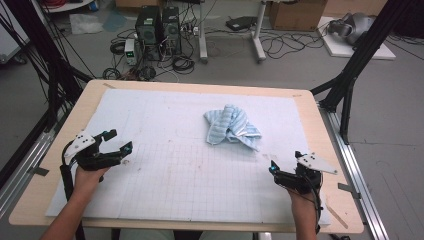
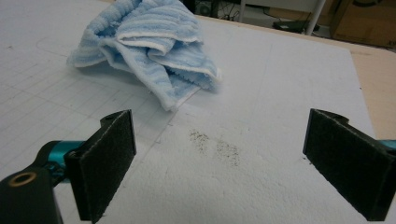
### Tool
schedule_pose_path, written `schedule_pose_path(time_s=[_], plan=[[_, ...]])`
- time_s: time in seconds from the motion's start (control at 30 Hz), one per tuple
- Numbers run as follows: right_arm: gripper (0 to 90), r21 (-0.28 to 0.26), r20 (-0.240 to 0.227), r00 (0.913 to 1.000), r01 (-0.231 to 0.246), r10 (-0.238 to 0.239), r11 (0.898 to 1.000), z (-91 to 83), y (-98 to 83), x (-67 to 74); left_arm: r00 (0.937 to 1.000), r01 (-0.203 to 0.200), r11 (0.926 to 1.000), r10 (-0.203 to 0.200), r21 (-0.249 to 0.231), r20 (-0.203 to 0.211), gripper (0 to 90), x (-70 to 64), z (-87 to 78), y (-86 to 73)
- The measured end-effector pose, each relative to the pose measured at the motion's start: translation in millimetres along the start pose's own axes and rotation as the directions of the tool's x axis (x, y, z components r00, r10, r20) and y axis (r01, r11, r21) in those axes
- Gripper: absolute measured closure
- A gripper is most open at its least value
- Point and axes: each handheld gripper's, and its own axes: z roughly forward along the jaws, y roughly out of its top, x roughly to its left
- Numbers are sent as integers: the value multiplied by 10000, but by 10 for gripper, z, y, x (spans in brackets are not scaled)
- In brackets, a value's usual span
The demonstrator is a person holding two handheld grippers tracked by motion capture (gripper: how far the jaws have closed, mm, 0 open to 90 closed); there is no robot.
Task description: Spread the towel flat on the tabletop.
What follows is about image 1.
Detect person's right hand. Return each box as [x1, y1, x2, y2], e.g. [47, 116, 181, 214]
[286, 188, 318, 214]

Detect white grid mat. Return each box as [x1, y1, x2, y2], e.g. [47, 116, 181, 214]
[45, 88, 332, 226]

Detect coiled black cable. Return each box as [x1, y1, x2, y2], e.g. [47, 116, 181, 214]
[171, 54, 196, 75]

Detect right hand-held gripper cable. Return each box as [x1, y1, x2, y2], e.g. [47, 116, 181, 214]
[299, 169, 325, 234]

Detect black frame strut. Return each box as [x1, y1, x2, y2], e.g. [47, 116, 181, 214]
[309, 0, 424, 146]
[0, 0, 94, 134]

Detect wide black computer tower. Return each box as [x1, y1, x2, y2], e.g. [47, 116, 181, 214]
[134, 5, 163, 62]

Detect black tape piece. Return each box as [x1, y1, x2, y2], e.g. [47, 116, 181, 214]
[337, 182, 362, 200]
[28, 165, 50, 177]

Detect person's left hand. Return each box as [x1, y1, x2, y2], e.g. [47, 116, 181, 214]
[73, 165, 110, 200]

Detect thin wooden stick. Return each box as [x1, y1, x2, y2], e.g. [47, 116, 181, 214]
[324, 203, 349, 230]

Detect blue striped towel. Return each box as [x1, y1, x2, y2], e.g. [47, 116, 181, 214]
[203, 103, 263, 153]

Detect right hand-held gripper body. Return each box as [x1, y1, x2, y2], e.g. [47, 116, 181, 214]
[274, 152, 338, 195]

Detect grey headset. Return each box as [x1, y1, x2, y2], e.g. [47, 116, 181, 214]
[327, 12, 376, 46]

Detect white plastic bag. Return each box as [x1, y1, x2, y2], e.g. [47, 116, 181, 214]
[69, 13, 104, 35]

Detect aluminium rail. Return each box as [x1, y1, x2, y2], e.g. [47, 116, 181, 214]
[0, 109, 68, 219]
[318, 103, 390, 240]

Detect white power supply box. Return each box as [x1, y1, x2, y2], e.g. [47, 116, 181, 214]
[124, 38, 138, 66]

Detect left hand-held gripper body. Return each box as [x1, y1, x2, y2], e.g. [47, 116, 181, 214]
[63, 129, 113, 173]

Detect black flat device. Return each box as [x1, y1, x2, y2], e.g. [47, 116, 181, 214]
[225, 15, 258, 32]

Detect narrow black computer tower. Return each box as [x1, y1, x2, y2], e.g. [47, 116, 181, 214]
[161, 5, 183, 56]

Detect white desk leg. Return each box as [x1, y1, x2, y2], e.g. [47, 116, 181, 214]
[198, 0, 209, 64]
[251, 0, 268, 64]

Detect white floor board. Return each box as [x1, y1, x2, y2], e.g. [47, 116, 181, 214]
[316, 15, 397, 61]

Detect large cardboard box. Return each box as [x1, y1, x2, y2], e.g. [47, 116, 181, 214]
[268, 0, 328, 32]

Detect loose black floor cables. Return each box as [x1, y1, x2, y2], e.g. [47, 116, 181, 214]
[259, 28, 326, 60]

